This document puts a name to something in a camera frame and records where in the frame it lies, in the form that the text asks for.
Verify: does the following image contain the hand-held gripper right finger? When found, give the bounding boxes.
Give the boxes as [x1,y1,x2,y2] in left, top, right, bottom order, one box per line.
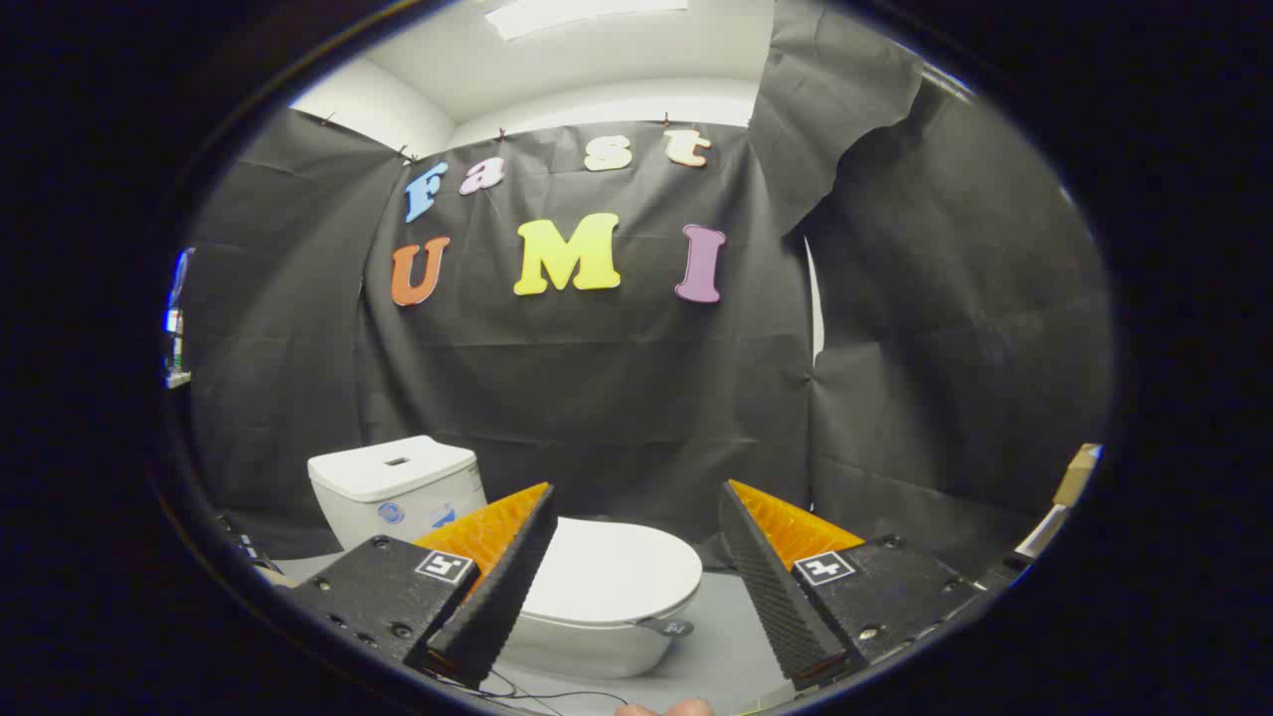
[718,479,986,692]

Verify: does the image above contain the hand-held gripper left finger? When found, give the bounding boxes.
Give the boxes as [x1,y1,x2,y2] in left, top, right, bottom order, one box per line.
[288,482,558,689]

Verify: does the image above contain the white toilet tank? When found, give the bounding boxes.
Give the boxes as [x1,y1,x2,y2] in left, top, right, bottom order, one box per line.
[306,435,488,551]

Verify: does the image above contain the black backdrop cloth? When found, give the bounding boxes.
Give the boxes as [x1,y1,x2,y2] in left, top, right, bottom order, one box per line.
[184,0,1113,580]

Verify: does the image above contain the white flat board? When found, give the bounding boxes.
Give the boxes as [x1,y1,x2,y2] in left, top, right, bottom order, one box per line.
[1014,503,1070,560]

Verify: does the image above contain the brown cardboard box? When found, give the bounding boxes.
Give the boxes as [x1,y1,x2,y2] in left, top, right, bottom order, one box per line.
[1052,443,1103,508]

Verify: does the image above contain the thin black cables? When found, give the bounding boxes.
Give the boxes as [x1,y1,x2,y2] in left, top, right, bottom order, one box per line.
[428,666,634,716]

